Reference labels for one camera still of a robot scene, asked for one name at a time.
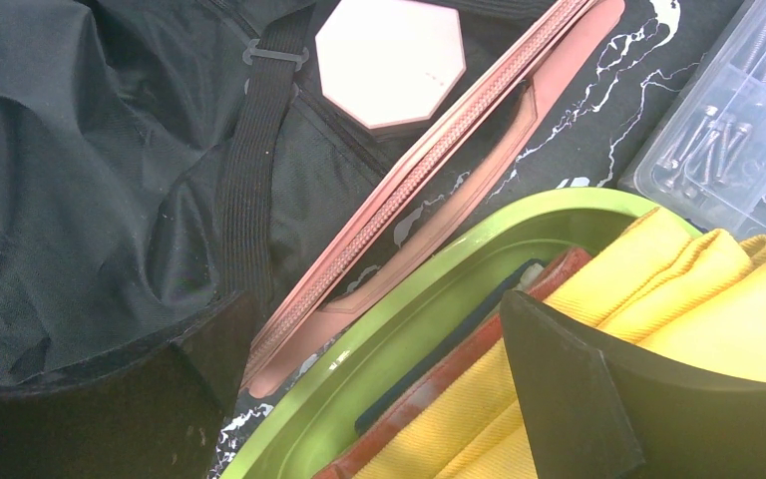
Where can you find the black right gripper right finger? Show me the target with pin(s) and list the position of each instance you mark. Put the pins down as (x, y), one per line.
(595, 406)

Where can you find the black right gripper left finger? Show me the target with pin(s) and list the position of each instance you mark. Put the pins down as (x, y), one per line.
(150, 409)

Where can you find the red snack packet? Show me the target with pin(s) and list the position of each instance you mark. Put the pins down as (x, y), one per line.
(433, 383)

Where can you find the yellow snack packet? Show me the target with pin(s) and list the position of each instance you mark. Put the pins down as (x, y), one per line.
(700, 301)

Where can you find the green plastic tray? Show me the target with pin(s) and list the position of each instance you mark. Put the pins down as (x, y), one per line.
(313, 422)

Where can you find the pink hard-shell suitcase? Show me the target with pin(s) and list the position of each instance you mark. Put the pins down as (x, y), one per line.
(159, 156)

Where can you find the round pink compact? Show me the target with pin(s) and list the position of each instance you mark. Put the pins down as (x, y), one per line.
(388, 66)

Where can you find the blue cloth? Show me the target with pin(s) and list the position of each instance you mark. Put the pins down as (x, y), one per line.
(465, 327)

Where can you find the clear plastic screw box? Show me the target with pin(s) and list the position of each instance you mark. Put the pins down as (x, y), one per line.
(706, 161)

